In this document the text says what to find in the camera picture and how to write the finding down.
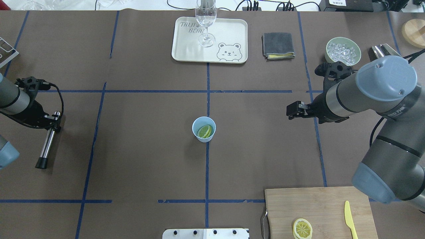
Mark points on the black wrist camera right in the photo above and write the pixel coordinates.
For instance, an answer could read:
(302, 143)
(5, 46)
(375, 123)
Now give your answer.
(333, 73)

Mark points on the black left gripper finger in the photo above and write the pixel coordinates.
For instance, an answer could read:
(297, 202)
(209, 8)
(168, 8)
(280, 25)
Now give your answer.
(55, 127)
(52, 117)

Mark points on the wooden mug tree stand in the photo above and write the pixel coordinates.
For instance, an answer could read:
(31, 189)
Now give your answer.
(413, 32)

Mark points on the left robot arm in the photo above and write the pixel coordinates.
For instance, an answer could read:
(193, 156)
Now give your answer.
(18, 103)

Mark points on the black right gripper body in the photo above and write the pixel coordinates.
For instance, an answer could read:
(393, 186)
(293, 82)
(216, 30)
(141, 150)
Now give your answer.
(320, 107)

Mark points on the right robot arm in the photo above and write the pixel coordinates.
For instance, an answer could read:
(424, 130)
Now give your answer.
(388, 86)

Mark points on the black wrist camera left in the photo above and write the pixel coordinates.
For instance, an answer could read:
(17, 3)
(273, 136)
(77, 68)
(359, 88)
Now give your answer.
(32, 84)

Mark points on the wooden cutting board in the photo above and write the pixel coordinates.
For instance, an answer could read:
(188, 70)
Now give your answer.
(323, 207)

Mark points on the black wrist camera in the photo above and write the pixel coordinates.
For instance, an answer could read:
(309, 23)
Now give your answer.
(32, 84)
(333, 73)

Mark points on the light blue cup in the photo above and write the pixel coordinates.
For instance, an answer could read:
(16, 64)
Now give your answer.
(200, 122)

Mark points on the clear wine glass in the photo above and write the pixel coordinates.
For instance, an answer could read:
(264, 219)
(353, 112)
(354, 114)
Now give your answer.
(206, 13)

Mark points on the green bowl with ice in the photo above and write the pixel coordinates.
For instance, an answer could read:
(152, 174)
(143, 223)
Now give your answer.
(344, 50)

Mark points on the grey folded cloth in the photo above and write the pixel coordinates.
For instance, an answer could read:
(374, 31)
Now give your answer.
(278, 45)

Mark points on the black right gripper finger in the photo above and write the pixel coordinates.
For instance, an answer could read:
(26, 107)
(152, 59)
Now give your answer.
(298, 107)
(293, 115)

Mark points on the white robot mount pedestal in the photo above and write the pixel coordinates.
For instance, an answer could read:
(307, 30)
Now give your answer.
(206, 233)

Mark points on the lemon slice on board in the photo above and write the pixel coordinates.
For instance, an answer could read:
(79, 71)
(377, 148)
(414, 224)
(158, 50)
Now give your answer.
(302, 229)

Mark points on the cream bear tray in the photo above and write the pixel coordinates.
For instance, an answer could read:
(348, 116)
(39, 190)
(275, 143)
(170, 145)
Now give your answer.
(229, 38)

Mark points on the lemon slice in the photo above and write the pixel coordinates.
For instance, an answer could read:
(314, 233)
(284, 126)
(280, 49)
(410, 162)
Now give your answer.
(302, 229)
(205, 132)

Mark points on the black power strip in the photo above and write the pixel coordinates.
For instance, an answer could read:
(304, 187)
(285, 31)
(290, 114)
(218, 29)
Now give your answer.
(252, 6)

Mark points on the yellow plastic knife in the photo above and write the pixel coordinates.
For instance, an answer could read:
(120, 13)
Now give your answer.
(349, 219)

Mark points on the crumpled clear plastic bag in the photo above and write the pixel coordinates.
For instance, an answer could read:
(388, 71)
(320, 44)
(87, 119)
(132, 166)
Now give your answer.
(51, 5)

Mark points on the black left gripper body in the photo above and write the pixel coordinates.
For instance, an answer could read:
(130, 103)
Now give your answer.
(34, 113)

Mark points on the white wire cup rack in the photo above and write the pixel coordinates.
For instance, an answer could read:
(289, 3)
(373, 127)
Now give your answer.
(7, 53)

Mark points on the metal ice scoop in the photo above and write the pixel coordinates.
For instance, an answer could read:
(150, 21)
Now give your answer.
(381, 50)

